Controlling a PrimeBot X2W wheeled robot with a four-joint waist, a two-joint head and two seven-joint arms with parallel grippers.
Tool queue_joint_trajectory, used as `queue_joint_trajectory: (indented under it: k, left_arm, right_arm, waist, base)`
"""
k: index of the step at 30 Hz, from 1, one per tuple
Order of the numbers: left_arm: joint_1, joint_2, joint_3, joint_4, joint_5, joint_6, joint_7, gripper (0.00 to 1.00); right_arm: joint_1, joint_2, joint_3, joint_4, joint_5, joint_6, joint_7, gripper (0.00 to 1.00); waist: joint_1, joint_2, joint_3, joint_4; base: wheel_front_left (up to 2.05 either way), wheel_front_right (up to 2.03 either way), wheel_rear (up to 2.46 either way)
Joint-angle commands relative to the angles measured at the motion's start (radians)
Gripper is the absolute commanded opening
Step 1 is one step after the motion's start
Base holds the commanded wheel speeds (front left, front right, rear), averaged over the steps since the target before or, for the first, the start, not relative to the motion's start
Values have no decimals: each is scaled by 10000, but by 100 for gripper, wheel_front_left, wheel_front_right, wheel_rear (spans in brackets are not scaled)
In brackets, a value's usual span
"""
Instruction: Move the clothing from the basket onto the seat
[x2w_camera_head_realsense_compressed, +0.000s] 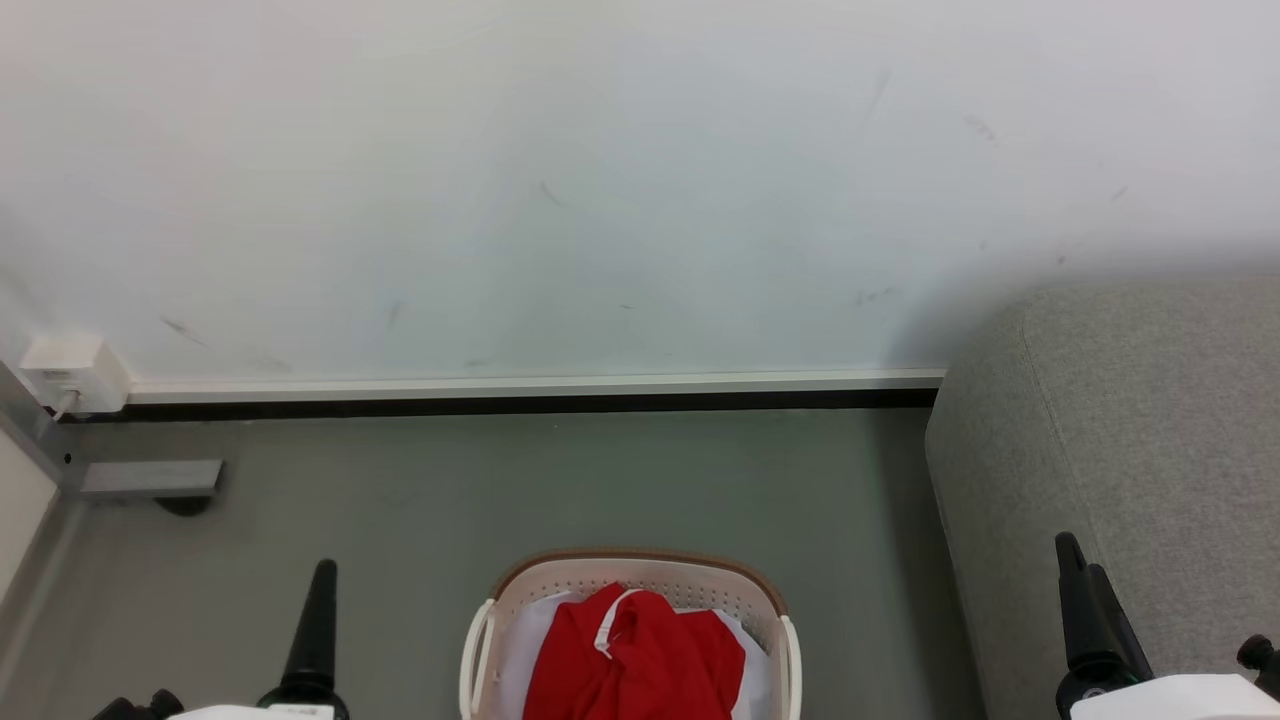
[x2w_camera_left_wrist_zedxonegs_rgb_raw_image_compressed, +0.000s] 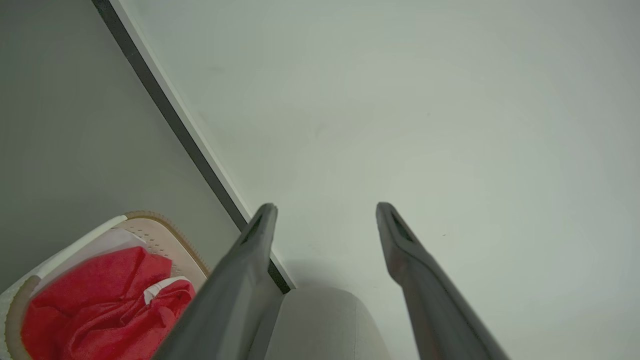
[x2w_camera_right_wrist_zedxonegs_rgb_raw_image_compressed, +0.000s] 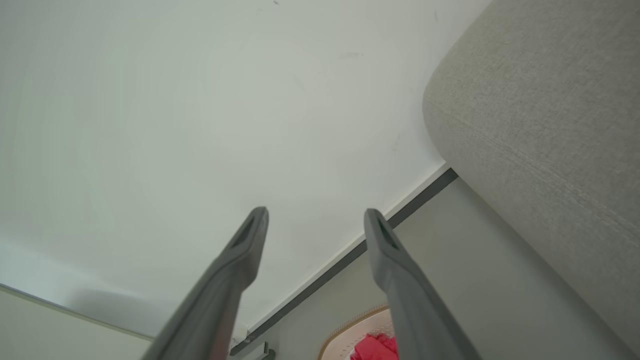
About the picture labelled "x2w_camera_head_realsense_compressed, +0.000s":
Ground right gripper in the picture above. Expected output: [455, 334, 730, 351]
[1055, 533, 1280, 720]

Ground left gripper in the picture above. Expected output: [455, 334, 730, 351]
[92, 559, 351, 720]

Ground red and white garment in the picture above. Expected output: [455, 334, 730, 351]
[522, 583, 747, 720]

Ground grey fabric sofa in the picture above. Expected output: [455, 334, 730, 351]
[924, 280, 1280, 720]

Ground white and black baseboard strip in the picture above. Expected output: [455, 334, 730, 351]
[126, 369, 947, 410]

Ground cream laundry basket brown rim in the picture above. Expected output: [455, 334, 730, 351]
[459, 547, 804, 720]

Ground grey metal frame leg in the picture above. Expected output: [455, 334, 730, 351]
[0, 360, 224, 502]

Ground white wall socket box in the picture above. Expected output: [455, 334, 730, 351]
[20, 335, 132, 416]

